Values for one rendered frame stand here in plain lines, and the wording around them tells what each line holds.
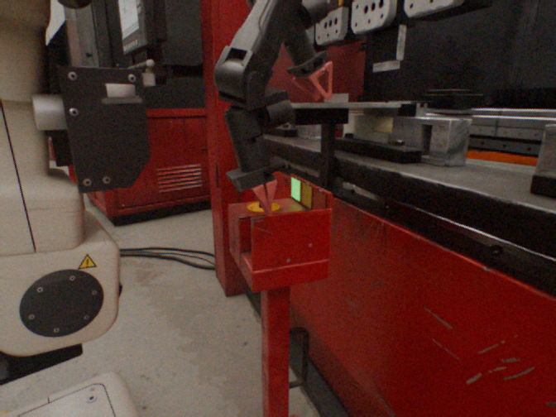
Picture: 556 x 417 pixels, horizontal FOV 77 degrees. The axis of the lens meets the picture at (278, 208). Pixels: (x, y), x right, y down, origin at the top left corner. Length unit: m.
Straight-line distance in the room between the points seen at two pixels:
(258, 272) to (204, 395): 0.84
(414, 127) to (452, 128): 0.10
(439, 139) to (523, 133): 0.26
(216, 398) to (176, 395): 0.15
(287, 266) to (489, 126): 0.65
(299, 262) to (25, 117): 0.48
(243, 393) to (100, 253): 0.96
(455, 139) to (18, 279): 0.78
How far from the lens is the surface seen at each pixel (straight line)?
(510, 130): 1.03
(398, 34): 0.96
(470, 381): 0.71
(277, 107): 0.64
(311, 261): 0.69
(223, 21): 1.71
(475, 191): 0.60
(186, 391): 1.46
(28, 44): 0.57
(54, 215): 0.56
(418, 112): 0.88
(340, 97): 0.88
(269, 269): 0.66
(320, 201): 0.69
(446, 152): 0.79
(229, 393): 1.43
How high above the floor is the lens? 1.00
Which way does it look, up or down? 17 degrees down
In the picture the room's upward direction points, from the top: straight up
